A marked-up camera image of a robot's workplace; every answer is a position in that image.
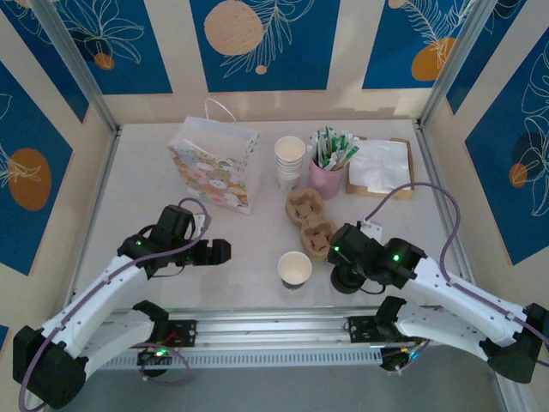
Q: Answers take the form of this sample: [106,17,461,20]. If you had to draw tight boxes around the brown napkin tray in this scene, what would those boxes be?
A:
[345,136,415,201]

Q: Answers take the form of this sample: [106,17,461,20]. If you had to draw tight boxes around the aluminium table side rail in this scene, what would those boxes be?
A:
[413,122,531,412]
[63,126,124,312]

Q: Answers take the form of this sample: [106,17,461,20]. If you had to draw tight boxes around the grey slotted cable duct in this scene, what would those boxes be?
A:
[96,346,385,371]

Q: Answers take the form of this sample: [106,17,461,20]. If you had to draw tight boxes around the pink holder cup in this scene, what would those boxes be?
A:
[308,156,345,201]

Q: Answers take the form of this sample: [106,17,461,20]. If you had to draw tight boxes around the cartoon print paper gift bag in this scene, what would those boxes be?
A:
[166,97,262,215]

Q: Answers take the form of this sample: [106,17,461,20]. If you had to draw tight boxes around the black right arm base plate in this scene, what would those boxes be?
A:
[347,316,387,344]

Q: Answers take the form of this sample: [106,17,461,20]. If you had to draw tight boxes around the stack of white paper cups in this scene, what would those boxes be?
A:
[274,136,307,191]

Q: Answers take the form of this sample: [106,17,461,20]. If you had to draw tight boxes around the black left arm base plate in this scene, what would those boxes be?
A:
[165,319,198,348]

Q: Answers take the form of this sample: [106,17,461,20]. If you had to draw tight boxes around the black electronics module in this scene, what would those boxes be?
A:
[136,346,172,379]
[379,346,419,375]

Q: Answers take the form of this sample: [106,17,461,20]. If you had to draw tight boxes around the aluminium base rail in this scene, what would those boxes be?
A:
[83,305,434,347]

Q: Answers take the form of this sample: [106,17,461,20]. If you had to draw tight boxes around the white paper napkins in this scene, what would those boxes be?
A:
[349,139,408,193]

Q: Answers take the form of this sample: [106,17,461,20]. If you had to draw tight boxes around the aluminium frame post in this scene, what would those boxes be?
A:
[29,0,121,136]
[415,0,490,130]

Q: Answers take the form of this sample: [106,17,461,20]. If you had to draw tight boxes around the paper coffee cup dark sleeve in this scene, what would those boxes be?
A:
[277,251,313,291]

